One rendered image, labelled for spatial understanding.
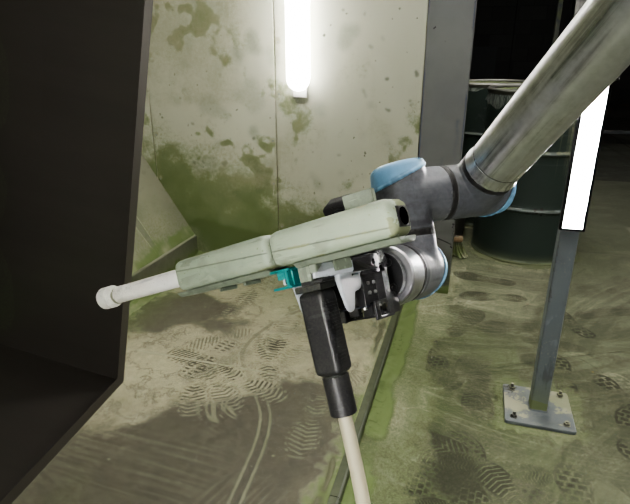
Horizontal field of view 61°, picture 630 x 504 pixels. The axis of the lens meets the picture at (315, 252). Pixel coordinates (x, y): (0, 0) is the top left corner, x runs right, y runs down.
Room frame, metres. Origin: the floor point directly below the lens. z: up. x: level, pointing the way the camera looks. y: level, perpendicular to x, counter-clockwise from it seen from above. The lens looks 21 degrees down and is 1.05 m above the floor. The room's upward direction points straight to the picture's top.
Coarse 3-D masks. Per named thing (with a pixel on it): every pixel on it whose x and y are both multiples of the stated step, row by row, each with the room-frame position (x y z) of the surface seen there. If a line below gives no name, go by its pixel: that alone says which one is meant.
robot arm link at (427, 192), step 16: (400, 160) 0.82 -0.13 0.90; (416, 160) 0.82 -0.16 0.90; (384, 176) 0.81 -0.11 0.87; (400, 176) 0.80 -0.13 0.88; (416, 176) 0.80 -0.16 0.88; (432, 176) 0.82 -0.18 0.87; (448, 176) 0.83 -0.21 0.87; (384, 192) 0.80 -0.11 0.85; (400, 192) 0.79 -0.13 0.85; (416, 192) 0.79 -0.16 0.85; (432, 192) 0.80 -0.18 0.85; (448, 192) 0.81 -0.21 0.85; (416, 208) 0.78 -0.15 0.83; (432, 208) 0.80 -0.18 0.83; (448, 208) 0.81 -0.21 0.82; (416, 224) 0.77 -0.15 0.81; (432, 224) 0.79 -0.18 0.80
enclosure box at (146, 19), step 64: (0, 0) 0.89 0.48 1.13; (64, 0) 0.87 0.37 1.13; (128, 0) 0.85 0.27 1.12; (0, 64) 0.90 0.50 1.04; (64, 64) 0.88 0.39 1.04; (128, 64) 0.86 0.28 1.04; (0, 128) 0.90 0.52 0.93; (64, 128) 0.88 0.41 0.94; (128, 128) 0.86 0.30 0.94; (0, 192) 0.91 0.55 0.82; (64, 192) 0.88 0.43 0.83; (128, 192) 0.86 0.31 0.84; (0, 256) 0.91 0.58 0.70; (64, 256) 0.89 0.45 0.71; (128, 256) 0.85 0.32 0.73; (0, 320) 0.92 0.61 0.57; (64, 320) 0.89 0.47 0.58; (0, 384) 0.81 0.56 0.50; (64, 384) 0.83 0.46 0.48; (0, 448) 0.67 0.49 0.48
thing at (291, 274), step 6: (282, 270) 0.54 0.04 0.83; (288, 270) 0.54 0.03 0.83; (294, 270) 0.54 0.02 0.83; (282, 276) 0.53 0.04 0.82; (288, 276) 0.53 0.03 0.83; (294, 276) 0.54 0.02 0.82; (288, 282) 0.53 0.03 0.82; (294, 282) 0.53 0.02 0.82; (300, 282) 0.54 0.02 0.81; (282, 288) 0.53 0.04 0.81; (288, 288) 0.53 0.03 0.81
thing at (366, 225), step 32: (320, 224) 0.52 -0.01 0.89; (352, 224) 0.51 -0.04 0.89; (384, 224) 0.49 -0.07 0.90; (224, 256) 0.58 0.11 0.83; (256, 256) 0.56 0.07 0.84; (288, 256) 0.54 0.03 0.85; (320, 256) 0.53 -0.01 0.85; (128, 288) 0.67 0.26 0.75; (160, 288) 0.64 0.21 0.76; (192, 288) 0.60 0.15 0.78; (224, 288) 0.59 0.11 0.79; (320, 288) 0.52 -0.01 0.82; (320, 320) 0.51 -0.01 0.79; (320, 352) 0.50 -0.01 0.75
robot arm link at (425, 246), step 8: (416, 240) 0.76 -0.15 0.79; (424, 240) 0.76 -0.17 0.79; (432, 240) 0.77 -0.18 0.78; (416, 248) 0.75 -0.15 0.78; (424, 248) 0.76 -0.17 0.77; (432, 248) 0.77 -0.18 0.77; (424, 256) 0.74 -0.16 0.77; (432, 256) 0.76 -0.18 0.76; (440, 256) 0.79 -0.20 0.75; (424, 264) 0.72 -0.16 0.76; (432, 264) 0.74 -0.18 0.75; (440, 264) 0.77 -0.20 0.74; (432, 272) 0.74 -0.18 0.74; (440, 272) 0.77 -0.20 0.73; (424, 280) 0.71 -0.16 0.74; (432, 280) 0.74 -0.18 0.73; (440, 280) 0.77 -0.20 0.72; (424, 288) 0.71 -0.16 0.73; (432, 288) 0.75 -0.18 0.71; (416, 296) 0.71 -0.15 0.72; (424, 296) 0.76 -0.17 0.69
